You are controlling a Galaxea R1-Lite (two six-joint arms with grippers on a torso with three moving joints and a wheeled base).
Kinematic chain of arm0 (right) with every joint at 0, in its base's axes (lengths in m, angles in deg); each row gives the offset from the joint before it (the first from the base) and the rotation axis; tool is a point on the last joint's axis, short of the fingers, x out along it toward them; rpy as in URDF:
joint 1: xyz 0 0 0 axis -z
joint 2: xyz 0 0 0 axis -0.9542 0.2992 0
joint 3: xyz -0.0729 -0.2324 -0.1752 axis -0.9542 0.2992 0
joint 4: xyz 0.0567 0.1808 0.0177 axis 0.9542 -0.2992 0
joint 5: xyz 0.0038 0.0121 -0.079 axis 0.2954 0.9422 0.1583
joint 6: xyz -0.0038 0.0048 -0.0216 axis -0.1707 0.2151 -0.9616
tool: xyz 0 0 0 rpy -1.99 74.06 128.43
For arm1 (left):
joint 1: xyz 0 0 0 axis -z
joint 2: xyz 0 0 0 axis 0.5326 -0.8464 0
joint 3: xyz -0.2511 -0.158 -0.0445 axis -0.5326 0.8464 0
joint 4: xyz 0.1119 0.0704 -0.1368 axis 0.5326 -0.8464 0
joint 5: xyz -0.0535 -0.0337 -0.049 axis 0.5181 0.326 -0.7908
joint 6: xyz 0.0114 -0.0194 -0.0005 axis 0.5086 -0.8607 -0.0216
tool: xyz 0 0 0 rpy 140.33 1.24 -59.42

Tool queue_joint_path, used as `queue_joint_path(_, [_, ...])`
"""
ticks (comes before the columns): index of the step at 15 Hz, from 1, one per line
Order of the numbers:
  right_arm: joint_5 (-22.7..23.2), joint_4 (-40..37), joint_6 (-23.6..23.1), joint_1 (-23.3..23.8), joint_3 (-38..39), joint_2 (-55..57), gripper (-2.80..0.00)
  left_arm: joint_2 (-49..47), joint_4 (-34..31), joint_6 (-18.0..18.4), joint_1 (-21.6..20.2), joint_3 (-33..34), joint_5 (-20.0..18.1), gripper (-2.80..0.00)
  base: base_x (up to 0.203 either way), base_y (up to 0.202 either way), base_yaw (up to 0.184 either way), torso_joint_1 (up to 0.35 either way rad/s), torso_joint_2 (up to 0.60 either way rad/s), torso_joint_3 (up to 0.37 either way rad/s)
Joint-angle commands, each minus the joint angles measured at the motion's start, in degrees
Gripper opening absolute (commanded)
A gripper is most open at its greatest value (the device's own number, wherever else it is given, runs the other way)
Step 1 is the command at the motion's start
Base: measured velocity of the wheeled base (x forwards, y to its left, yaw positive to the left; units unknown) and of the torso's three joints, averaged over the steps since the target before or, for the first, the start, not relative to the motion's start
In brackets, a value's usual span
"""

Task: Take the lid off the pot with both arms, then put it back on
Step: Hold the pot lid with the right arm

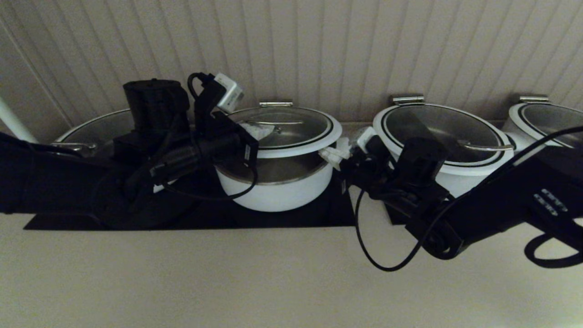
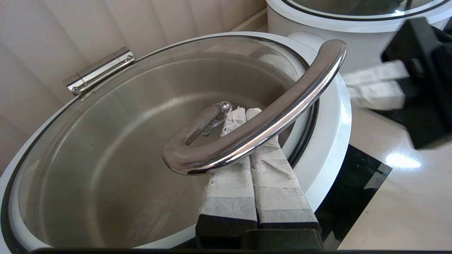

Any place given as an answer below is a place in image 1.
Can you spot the black glass cooktop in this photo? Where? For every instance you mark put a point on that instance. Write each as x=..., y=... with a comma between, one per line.
x=396, y=216
x=296, y=218

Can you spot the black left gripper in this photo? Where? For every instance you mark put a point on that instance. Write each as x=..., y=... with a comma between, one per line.
x=214, y=146

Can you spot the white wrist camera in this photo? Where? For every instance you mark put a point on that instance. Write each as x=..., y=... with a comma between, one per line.
x=366, y=139
x=230, y=93

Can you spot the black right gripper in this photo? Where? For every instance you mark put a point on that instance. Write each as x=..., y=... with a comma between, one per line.
x=371, y=168

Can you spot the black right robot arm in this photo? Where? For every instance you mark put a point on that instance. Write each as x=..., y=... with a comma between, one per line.
x=501, y=200

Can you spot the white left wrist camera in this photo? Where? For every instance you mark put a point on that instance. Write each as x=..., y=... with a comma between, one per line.
x=230, y=93

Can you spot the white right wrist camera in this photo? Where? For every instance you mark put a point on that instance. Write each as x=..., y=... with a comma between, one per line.
x=366, y=139

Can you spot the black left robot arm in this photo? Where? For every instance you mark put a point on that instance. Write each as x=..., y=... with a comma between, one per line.
x=45, y=182

